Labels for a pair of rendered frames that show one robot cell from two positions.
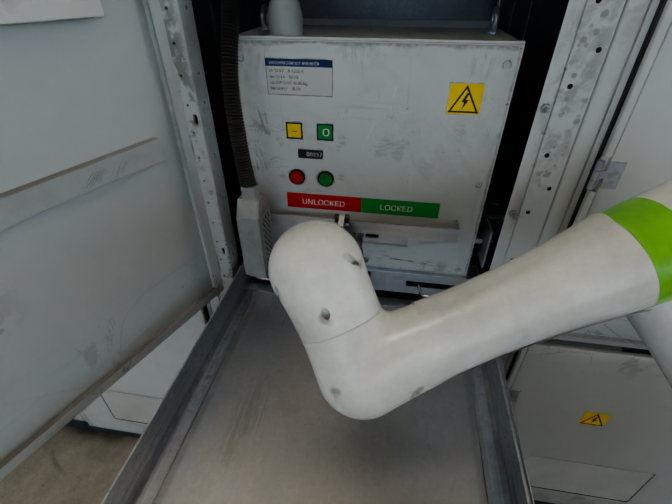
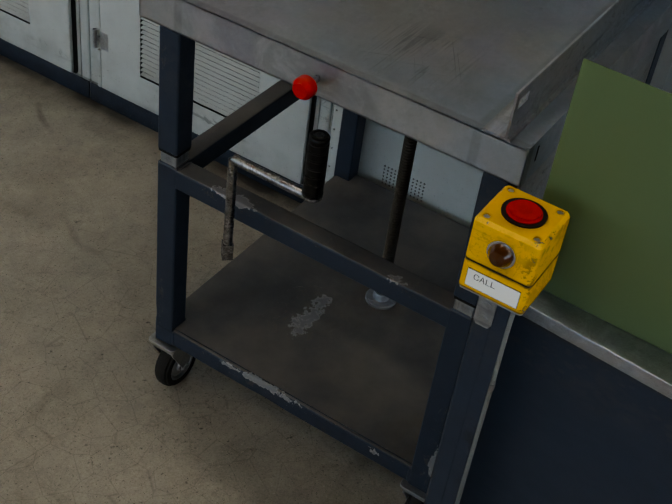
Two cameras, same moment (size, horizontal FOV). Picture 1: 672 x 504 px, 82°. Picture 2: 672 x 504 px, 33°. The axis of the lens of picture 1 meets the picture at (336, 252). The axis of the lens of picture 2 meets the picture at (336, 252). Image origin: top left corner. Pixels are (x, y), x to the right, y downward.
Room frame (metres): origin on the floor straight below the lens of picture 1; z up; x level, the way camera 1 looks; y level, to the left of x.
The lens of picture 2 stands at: (-1.21, -0.40, 1.61)
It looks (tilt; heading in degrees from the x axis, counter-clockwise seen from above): 40 degrees down; 18
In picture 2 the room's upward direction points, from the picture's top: 8 degrees clockwise
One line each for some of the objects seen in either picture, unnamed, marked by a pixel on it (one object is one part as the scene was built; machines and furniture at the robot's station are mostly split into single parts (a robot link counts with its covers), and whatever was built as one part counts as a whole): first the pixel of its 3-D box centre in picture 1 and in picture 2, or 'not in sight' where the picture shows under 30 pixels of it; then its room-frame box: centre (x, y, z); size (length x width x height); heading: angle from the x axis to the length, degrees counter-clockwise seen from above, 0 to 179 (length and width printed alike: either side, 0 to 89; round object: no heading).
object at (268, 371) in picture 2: not in sight; (403, 178); (0.34, 0.01, 0.46); 0.64 x 0.58 x 0.66; 171
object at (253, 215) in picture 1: (257, 232); not in sight; (0.68, 0.17, 1.04); 0.08 x 0.05 x 0.17; 171
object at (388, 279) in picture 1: (358, 271); not in sight; (0.73, -0.06, 0.89); 0.54 x 0.05 x 0.06; 81
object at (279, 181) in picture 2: not in sight; (270, 200); (-0.01, 0.11, 0.60); 0.17 x 0.03 x 0.30; 80
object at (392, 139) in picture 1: (362, 177); not in sight; (0.71, -0.05, 1.15); 0.48 x 0.01 x 0.48; 81
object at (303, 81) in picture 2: not in sight; (308, 84); (-0.02, 0.07, 0.82); 0.04 x 0.03 x 0.03; 171
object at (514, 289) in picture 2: not in sight; (514, 249); (-0.25, -0.28, 0.85); 0.08 x 0.08 x 0.10; 81
